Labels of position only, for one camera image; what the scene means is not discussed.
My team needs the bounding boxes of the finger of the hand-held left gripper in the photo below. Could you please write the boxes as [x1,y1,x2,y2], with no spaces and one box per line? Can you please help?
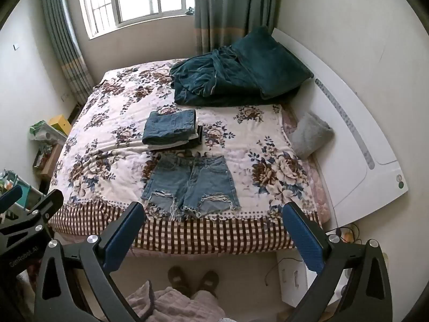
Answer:
[0,189,64,237]
[0,184,23,214]

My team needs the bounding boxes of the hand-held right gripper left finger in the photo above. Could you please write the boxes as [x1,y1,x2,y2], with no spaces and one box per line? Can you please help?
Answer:
[34,202,146,322]

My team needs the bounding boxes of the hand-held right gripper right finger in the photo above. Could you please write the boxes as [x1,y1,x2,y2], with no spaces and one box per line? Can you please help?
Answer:
[282,202,393,322]

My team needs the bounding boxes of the frayed blue denim shorts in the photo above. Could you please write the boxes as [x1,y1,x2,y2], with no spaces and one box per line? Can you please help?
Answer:
[141,154,241,222]

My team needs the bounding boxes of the folded white pants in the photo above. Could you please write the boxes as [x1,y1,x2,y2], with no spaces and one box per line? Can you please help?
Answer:
[148,131,202,152]

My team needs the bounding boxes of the folded blue denim pants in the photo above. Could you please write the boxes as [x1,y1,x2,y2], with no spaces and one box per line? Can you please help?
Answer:
[142,109,197,145]

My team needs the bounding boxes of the folded dark pants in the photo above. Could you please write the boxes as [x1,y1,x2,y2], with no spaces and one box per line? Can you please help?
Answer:
[186,124,204,149]

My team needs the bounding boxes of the white box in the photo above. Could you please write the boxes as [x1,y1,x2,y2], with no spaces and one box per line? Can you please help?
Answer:
[276,251,341,306]

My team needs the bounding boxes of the wooden nightstand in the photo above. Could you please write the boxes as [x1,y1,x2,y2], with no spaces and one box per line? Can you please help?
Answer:
[33,142,62,179]

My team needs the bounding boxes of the dark slipper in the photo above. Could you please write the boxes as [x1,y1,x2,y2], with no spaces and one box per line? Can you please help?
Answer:
[191,270,220,298]
[167,266,191,298]

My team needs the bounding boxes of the green and white bag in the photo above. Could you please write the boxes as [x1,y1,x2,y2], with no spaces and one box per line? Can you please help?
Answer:
[28,120,68,141]

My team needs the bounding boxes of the yellow box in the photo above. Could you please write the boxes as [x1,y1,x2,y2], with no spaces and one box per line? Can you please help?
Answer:
[49,114,73,137]

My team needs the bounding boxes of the grey fluffy cloth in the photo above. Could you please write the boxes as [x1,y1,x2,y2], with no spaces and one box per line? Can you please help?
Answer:
[291,111,335,159]

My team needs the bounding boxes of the floral bedspread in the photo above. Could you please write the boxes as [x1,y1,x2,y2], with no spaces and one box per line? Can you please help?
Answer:
[48,58,322,255]

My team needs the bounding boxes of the white headboard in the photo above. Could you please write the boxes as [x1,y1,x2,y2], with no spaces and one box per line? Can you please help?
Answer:
[271,27,409,227]

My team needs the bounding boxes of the grey-green curtain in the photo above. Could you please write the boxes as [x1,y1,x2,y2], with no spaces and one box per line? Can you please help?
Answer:
[194,0,285,56]
[40,0,96,106]

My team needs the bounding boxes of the dark green blanket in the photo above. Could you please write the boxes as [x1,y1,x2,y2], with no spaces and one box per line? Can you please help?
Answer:
[169,45,269,106]

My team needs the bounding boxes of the dark green pillow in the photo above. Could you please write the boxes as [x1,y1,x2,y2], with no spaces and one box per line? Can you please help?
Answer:
[231,26,315,100]

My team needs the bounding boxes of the black cable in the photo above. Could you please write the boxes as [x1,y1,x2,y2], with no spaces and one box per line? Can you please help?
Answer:
[264,258,304,286]

